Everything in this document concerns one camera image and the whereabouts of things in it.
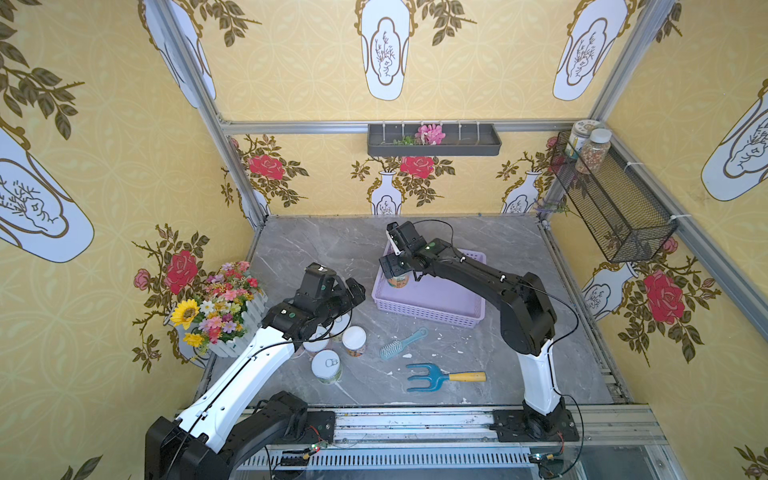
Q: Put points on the glass jar white lid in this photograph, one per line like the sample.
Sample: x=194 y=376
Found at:
x=594 y=151

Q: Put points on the aluminium rail frame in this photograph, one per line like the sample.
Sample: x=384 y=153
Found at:
x=617 y=442

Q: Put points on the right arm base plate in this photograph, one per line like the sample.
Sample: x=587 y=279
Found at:
x=530 y=426

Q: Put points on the pull-tab can front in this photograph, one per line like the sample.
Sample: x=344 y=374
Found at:
x=326 y=366

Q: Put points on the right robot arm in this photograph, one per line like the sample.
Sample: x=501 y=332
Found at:
x=527 y=326

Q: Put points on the flower pot white fence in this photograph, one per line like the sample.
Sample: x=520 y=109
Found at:
x=223 y=319

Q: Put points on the pull-tab can middle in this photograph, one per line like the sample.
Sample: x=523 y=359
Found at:
x=317 y=342

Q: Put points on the small orange can white lid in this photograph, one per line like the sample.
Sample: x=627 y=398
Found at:
x=354 y=340

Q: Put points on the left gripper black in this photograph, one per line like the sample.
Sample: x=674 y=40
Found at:
x=346 y=294

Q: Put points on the pink artificial flower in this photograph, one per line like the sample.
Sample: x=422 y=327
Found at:
x=430 y=134

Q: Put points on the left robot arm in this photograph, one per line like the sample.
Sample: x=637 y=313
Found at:
x=211 y=439

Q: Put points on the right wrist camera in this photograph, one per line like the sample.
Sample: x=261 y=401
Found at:
x=393 y=242

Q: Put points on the pull-tab can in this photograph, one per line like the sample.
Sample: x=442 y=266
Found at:
x=317 y=342
x=339 y=325
x=326 y=366

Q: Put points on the purple plastic basket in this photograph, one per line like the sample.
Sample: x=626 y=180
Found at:
x=430 y=298

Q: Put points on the teal garden fork yellow handle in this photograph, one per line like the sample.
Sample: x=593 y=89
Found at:
x=435 y=377

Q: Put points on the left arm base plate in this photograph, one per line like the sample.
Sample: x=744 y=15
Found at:
x=318 y=427

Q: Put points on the grey wall shelf tray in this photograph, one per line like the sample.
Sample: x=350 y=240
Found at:
x=472 y=139

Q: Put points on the glass jar patterned lid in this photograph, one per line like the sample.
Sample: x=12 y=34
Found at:
x=580 y=133

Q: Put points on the pull-tab can centre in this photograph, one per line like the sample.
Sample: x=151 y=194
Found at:
x=339 y=325

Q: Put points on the black wire basket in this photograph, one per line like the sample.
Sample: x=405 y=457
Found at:
x=627 y=220

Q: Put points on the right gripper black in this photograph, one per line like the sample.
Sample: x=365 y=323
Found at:
x=393 y=267

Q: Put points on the teal brush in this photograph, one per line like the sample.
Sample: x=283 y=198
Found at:
x=394 y=348

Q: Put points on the green label can white lid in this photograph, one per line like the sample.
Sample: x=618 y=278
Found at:
x=398 y=279

